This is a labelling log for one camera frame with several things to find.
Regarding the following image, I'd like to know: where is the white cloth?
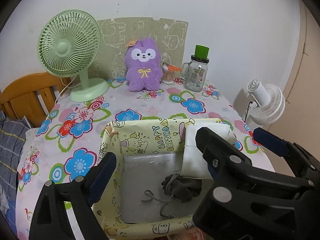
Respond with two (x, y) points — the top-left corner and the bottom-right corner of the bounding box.
(181, 119), (236, 179)

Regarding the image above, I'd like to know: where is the grey drawstring pouch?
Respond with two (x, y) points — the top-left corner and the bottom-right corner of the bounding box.
(141, 173), (202, 219)

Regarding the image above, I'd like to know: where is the beige door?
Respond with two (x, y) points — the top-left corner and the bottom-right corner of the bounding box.
(265, 0), (320, 178)

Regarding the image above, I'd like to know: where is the white standing fan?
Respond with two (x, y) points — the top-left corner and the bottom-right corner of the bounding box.
(247, 79), (286, 126)

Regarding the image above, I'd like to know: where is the yellow cartoon storage box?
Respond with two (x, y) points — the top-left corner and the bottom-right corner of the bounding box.
(93, 119), (223, 239)

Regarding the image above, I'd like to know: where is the floral tablecloth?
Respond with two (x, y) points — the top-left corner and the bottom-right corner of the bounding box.
(16, 78), (273, 239)

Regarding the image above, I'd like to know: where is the grey plaid pillow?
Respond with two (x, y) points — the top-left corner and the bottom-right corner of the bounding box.
(0, 112), (32, 198)

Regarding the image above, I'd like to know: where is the glass jar green lid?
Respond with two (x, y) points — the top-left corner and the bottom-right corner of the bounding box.
(181, 45), (209, 92)

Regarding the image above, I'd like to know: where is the toothpick jar orange lid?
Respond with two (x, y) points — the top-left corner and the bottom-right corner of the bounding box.
(161, 62), (181, 85)

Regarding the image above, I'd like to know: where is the wooden bed headboard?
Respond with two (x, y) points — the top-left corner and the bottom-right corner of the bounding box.
(1, 72), (71, 127)

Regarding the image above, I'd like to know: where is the purple plush toy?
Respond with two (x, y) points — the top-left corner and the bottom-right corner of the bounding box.
(125, 37), (163, 92)

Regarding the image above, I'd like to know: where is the green patterned cardboard sheet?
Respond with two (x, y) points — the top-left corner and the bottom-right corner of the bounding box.
(88, 17), (188, 79)

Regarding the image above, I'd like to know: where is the green desk fan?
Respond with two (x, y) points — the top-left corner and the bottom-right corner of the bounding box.
(37, 10), (110, 102)

